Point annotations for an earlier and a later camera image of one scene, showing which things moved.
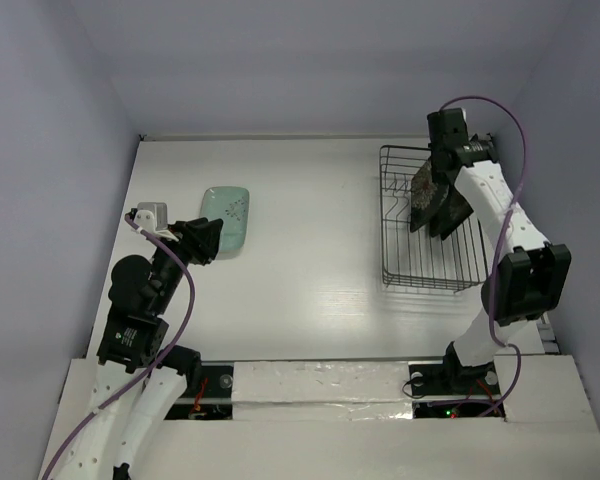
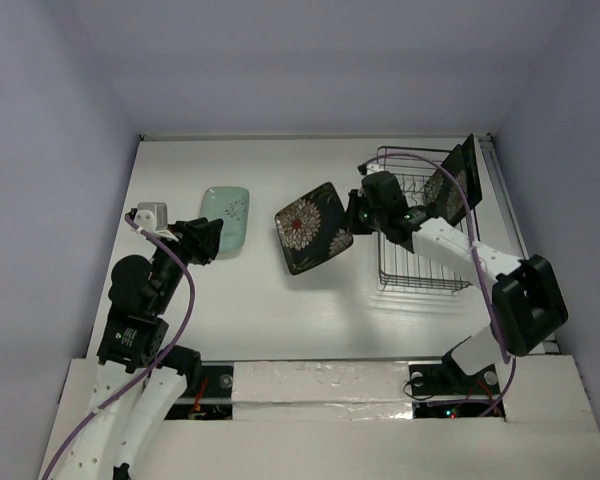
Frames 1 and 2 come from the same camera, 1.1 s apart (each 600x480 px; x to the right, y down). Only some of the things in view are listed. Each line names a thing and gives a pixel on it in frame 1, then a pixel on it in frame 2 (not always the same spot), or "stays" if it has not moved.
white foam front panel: x=355 y=420 stays
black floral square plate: x=424 y=194 -> x=313 y=229
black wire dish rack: x=417 y=258 stays
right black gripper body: x=441 y=167 -> x=355 y=214
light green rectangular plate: x=231 y=205 stays
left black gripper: x=199 y=236 stays
